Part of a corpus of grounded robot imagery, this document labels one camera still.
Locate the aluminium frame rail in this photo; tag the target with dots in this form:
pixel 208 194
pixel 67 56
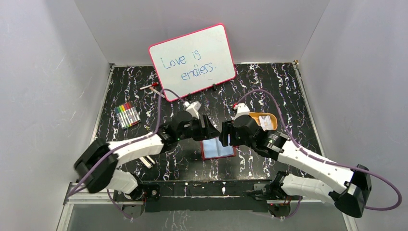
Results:
pixel 100 212

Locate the red capped marker pen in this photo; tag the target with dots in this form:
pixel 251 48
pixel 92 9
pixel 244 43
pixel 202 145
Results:
pixel 148 86

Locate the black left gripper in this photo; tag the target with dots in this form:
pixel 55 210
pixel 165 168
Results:
pixel 206 126

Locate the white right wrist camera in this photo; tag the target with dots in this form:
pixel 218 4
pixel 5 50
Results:
pixel 241 109

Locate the orange oval tray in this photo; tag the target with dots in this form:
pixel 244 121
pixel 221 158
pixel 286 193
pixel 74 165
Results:
pixel 256 115

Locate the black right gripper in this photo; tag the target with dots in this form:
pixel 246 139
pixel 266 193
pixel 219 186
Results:
pixel 227 128

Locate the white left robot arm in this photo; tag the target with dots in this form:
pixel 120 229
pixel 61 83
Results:
pixel 98 165

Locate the white marker pen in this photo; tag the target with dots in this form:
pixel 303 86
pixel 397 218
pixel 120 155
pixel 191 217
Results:
pixel 157 92

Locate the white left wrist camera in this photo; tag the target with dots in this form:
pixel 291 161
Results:
pixel 192 108

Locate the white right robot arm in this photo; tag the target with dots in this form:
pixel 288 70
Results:
pixel 348 190

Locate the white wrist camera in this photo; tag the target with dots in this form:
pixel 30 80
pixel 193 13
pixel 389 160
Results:
pixel 192 108
pixel 241 109

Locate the pink framed whiteboard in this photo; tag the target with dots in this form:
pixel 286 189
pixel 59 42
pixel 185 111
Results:
pixel 193 62

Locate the pack of coloured markers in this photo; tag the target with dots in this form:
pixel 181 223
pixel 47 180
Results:
pixel 127 115

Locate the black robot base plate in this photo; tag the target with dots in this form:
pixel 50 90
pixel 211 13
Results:
pixel 218 195

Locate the red card holder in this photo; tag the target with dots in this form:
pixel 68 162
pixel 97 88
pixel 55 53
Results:
pixel 213 149

